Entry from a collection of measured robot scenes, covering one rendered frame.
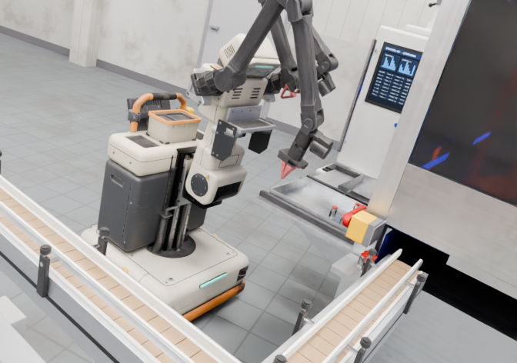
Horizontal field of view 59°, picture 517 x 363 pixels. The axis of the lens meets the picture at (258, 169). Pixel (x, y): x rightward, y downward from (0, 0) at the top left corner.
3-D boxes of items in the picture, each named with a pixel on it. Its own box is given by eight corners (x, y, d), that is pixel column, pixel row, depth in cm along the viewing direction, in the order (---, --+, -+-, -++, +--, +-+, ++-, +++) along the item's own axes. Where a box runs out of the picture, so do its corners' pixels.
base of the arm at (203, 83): (211, 74, 182) (189, 74, 172) (225, 67, 177) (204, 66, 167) (217, 95, 181) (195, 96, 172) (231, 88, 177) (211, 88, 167)
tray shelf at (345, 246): (435, 214, 198) (436, 211, 197) (373, 268, 142) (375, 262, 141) (338, 171, 221) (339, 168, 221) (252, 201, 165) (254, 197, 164)
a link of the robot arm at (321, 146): (316, 110, 161) (305, 117, 154) (344, 127, 158) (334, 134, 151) (303, 138, 167) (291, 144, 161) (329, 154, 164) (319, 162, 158)
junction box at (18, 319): (25, 341, 135) (27, 316, 132) (7, 349, 131) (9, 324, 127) (4, 318, 140) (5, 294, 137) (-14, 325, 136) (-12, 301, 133)
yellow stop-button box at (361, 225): (375, 241, 136) (384, 220, 134) (366, 248, 130) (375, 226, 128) (353, 229, 140) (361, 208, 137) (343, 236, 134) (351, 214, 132)
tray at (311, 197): (378, 221, 171) (381, 213, 170) (349, 241, 150) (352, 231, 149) (303, 184, 188) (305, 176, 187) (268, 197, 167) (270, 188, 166)
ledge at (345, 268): (389, 279, 137) (391, 274, 136) (372, 296, 127) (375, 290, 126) (348, 257, 144) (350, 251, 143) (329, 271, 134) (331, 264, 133)
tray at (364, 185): (433, 213, 193) (436, 206, 192) (414, 229, 172) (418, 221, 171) (361, 181, 210) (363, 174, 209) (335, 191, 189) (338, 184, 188)
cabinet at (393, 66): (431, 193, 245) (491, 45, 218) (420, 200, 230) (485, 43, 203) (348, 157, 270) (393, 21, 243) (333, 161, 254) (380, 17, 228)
